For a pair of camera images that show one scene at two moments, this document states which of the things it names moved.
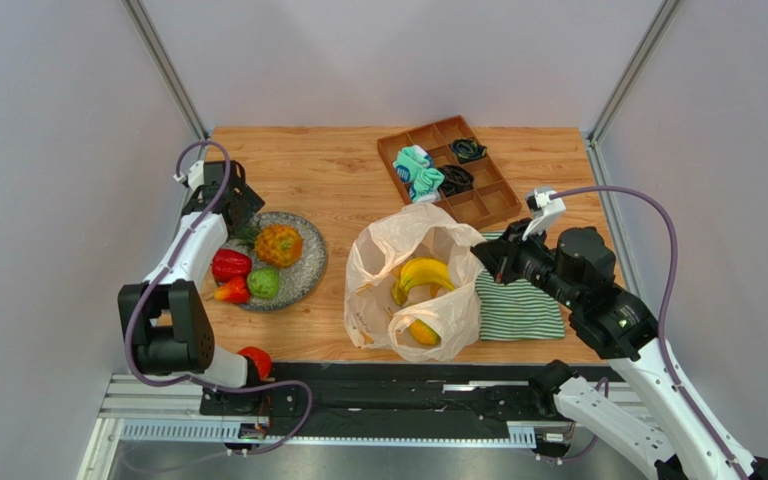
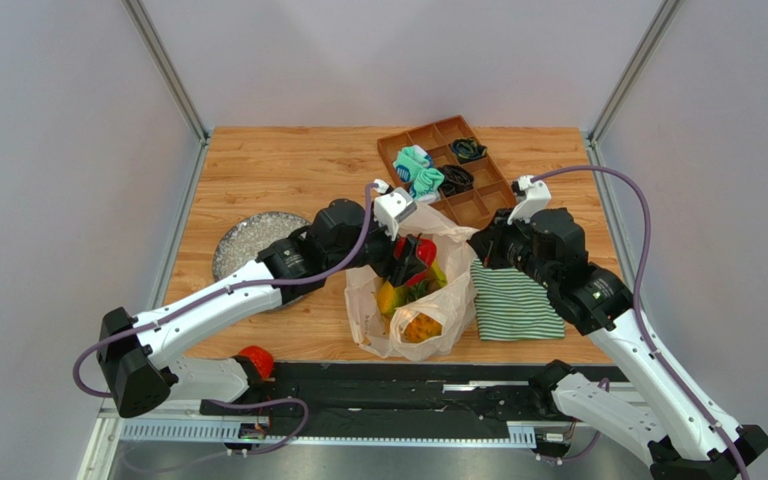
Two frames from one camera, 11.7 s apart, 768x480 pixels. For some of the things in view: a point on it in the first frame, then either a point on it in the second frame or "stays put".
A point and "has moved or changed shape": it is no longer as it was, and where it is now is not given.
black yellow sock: (467, 149) stays put
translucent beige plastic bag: (414, 282) stays put
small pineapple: (279, 245) has moved or changed shape
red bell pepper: (229, 264) → (426, 251)
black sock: (456, 179) stays put
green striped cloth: (517, 309) stays put
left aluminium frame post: (164, 67) stays put
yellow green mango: (424, 332) → (390, 297)
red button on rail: (262, 359) stays put
